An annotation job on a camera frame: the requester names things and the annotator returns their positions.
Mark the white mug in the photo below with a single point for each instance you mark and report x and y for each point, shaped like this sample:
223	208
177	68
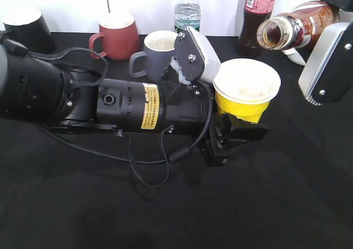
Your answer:
294	56

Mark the black mug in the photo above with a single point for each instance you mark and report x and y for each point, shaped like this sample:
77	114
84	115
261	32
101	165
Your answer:
27	26

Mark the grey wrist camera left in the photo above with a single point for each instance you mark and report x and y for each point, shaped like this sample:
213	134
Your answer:
196	56

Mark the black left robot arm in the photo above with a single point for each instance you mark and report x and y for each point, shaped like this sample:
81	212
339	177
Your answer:
67	98

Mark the red mug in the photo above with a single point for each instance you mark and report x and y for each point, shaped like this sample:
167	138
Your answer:
118	34

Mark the clear water bottle green label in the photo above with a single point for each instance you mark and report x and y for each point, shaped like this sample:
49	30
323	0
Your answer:
187	13

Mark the Nescafe coffee bottle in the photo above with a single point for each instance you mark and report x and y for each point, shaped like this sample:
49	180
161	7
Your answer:
299	28

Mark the yellow paper cup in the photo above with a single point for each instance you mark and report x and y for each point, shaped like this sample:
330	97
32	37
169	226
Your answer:
245	87

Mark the cola bottle red label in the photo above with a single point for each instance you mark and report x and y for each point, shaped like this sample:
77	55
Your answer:
254	13

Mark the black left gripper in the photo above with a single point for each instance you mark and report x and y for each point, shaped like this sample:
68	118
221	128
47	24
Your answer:
190	111

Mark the grey mug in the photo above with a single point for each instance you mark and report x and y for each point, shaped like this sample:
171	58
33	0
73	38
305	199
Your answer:
158	50

